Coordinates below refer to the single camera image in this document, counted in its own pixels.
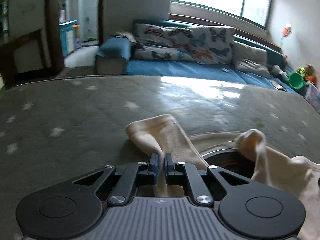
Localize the cream beige garment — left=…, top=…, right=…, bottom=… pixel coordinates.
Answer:
left=125, top=114, right=319, bottom=239

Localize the round black induction cooktop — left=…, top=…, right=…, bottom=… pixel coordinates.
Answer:
left=202, top=148, right=255, bottom=178

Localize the blue sofa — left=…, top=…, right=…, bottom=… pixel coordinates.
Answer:
left=94, top=18, right=307, bottom=97

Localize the beige plain cushion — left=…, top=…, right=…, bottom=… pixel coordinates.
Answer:
left=233, top=41, right=271, bottom=78

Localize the grey metal thermos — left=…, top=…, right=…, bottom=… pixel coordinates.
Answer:
left=271, top=65, right=288, bottom=79

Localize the green plastic bucket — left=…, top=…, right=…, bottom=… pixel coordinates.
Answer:
left=288, top=72, right=305, bottom=90

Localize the right butterfly print cushion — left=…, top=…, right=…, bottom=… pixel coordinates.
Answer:
left=188, top=25, right=234, bottom=65

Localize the butterfly print cushion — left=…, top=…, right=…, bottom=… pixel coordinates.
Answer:
left=188, top=25, right=234, bottom=65
left=133, top=23, right=194, bottom=61

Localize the left butterfly print cushion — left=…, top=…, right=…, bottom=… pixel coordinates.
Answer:
left=133, top=23, right=194, bottom=61

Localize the stuffed toy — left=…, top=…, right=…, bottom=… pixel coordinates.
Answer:
left=296, top=64, right=317, bottom=85

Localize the dark wooden cabinet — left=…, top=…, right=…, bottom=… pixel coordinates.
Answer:
left=1, top=29, right=48, bottom=88

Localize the blue white small cabinet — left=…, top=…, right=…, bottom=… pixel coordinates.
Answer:
left=59, top=20, right=78, bottom=57

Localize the colourful wall decoration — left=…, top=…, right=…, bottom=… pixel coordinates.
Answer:
left=282, top=24, right=292, bottom=38

